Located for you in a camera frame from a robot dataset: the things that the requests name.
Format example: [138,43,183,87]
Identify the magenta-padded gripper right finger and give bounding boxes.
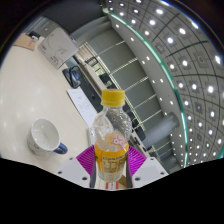
[125,144,169,189]

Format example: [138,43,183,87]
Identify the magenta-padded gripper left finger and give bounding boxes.
[56,144,99,189]

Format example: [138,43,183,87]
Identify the yellow-capped orange drink bottle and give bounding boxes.
[91,88,133,183]

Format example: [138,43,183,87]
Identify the white paper sheet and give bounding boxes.
[66,87,101,128]

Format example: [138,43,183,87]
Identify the long curved conference desk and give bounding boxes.
[74,56,158,155]

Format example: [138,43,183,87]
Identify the round ceiling lights group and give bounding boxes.
[103,0,224,162]

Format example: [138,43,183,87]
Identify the black desk phone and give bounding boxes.
[62,64,83,89]

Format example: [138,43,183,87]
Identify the brown cardboard piece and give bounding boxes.
[13,32,40,52]

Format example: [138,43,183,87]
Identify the white patterned mug blue handle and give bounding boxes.
[26,117,69,156]

